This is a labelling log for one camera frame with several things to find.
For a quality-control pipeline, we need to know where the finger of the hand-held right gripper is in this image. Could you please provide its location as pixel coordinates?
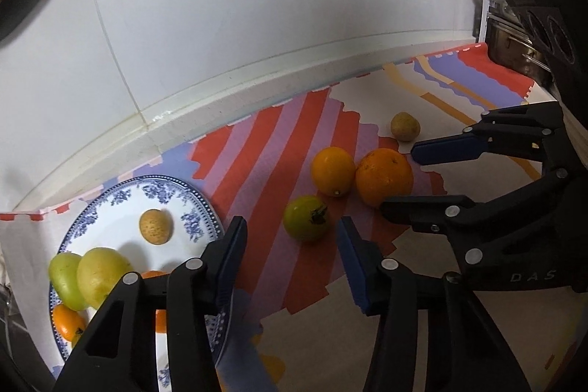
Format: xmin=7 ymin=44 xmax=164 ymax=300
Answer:
xmin=379 ymin=169 xmax=575 ymax=280
xmin=410 ymin=102 xmax=575 ymax=173

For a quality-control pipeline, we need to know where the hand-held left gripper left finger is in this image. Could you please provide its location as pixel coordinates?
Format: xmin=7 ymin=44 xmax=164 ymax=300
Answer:
xmin=53 ymin=215 xmax=249 ymax=392

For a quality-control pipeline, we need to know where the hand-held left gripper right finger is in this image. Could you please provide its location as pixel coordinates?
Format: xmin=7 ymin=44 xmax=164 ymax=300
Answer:
xmin=337 ymin=216 xmax=534 ymax=392

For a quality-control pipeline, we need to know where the large orange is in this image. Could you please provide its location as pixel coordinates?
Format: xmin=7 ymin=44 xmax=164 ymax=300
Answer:
xmin=355 ymin=148 xmax=415 ymax=208

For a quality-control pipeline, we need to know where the small green tangerine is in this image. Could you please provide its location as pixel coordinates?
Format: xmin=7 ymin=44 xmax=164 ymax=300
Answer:
xmin=283 ymin=196 xmax=330 ymax=242

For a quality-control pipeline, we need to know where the small tan round fruit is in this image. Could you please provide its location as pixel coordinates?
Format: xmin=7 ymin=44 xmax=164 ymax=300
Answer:
xmin=390 ymin=112 xmax=421 ymax=142
xmin=139 ymin=209 xmax=174 ymax=244

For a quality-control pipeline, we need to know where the medium orange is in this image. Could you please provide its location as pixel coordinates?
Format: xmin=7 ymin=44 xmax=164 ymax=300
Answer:
xmin=140 ymin=270 xmax=168 ymax=334

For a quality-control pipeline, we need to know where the blue rimmed white plate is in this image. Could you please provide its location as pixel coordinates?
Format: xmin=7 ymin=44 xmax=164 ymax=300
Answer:
xmin=48 ymin=175 xmax=235 ymax=392

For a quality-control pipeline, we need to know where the yellow green pear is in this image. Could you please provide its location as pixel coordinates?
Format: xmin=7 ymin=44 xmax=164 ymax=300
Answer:
xmin=76 ymin=247 xmax=134 ymax=310

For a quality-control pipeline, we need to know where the large green apple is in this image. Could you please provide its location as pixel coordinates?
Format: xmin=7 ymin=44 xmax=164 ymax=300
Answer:
xmin=48 ymin=253 xmax=90 ymax=312

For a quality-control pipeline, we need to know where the small orange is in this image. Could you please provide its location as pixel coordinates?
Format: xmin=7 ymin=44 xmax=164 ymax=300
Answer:
xmin=52 ymin=304 xmax=88 ymax=343
xmin=311 ymin=147 xmax=356 ymax=197

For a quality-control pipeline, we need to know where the stainless steel dish rack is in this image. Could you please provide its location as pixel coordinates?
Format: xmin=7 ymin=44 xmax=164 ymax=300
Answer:
xmin=475 ymin=0 xmax=556 ymax=87

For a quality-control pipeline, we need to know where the colourful patterned tablecloth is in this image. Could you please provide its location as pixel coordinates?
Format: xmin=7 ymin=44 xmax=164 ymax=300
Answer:
xmin=0 ymin=40 xmax=588 ymax=392

